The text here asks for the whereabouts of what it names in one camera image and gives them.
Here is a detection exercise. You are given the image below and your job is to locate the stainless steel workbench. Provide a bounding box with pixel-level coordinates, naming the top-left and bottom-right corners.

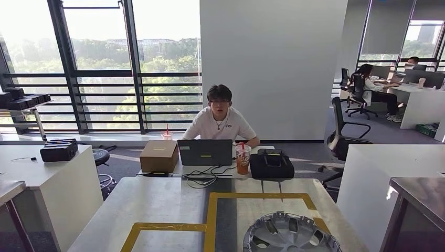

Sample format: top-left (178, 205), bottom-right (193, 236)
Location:
top-left (68, 176), bottom-right (370, 252)
top-left (379, 176), bottom-right (445, 252)

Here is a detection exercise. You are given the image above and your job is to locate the round silver metal part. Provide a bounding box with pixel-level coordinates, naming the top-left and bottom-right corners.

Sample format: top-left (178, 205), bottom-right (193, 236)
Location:
top-left (242, 211), bottom-right (343, 252)

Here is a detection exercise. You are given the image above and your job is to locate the person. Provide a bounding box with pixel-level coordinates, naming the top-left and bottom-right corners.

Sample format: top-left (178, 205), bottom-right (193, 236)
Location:
top-left (182, 84), bottom-right (261, 149)
top-left (351, 64), bottom-right (404, 123)
top-left (403, 56), bottom-right (420, 70)

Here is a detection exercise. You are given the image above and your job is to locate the grey laptop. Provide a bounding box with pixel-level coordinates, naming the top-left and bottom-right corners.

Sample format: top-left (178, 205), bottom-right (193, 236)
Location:
top-left (177, 139), bottom-right (234, 166)

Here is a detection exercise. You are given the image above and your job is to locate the orange drink cup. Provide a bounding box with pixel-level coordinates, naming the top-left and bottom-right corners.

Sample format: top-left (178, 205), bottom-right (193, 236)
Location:
top-left (235, 142), bottom-right (252, 176)

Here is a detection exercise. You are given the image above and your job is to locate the white desk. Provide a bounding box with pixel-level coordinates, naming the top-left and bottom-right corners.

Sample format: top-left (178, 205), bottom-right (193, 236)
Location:
top-left (374, 78), bottom-right (445, 130)
top-left (137, 145), bottom-right (276, 180)

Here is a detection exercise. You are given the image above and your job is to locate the clear drink cup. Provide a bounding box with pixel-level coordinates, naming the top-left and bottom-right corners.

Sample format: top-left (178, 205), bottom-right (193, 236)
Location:
top-left (161, 123), bottom-right (174, 141)

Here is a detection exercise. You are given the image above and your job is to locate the black handbag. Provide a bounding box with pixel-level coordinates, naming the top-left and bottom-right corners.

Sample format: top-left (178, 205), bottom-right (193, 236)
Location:
top-left (249, 149), bottom-right (295, 181)

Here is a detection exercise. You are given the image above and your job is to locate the cardboard box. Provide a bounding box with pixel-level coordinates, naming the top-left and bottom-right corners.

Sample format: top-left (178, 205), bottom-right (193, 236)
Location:
top-left (140, 139), bottom-right (179, 174)

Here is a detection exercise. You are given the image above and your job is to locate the black office chair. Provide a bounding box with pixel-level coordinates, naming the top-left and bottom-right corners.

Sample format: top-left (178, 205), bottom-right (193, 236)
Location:
top-left (345, 73), bottom-right (379, 121)
top-left (317, 97), bottom-right (373, 191)

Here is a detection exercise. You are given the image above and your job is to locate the black window railing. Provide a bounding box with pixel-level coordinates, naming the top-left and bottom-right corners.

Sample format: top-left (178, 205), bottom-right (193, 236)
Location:
top-left (0, 0), bottom-right (203, 135)

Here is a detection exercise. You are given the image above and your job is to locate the black round stool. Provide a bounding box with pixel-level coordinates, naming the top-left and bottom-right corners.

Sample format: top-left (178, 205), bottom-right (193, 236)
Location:
top-left (91, 148), bottom-right (117, 195)

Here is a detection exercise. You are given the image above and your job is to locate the white panel table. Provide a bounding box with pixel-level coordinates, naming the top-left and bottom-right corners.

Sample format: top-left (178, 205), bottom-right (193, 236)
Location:
top-left (0, 144), bottom-right (104, 252)
top-left (336, 143), bottom-right (445, 252)

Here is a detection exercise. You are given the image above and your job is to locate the black speaker box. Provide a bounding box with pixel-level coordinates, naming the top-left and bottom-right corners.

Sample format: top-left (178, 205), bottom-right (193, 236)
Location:
top-left (40, 138), bottom-right (79, 163)

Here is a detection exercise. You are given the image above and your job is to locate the steel side table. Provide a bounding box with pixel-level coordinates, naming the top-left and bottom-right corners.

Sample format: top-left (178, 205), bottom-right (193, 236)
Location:
top-left (0, 101), bottom-right (55, 143)

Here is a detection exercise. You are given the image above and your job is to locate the black battery pack row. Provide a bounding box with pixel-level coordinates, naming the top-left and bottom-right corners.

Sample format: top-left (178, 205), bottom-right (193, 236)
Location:
top-left (0, 87), bottom-right (52, 111)

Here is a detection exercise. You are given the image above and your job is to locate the green plastic crate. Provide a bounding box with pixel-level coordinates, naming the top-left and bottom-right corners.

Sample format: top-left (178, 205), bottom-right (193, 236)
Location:
top-left (415, 122), bottom-right (440, 139)

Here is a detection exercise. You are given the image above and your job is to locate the grey monitor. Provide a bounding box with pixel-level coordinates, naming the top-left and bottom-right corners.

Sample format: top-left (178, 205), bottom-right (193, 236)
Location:
top-left (403, 69), bottom-right (445, 89)

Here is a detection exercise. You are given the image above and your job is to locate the white topped steel-leg table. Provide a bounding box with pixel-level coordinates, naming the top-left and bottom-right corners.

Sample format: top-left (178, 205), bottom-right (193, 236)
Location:
top-left (0, 180), bottom-right (36, 252)

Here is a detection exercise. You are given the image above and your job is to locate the black cable bundle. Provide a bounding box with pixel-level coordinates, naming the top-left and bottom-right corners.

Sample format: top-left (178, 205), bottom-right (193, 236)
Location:
top-left (136, 164), bottom-right (239, 190)

